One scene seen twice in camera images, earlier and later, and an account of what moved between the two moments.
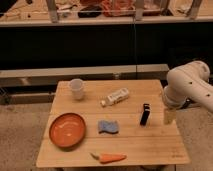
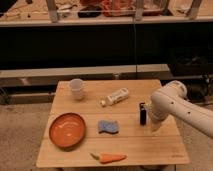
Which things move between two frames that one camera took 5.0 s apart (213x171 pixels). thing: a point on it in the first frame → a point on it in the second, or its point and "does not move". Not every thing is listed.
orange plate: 67,130 does not move
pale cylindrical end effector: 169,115 → 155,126
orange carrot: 109,157 does not move
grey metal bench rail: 47,77 does not move
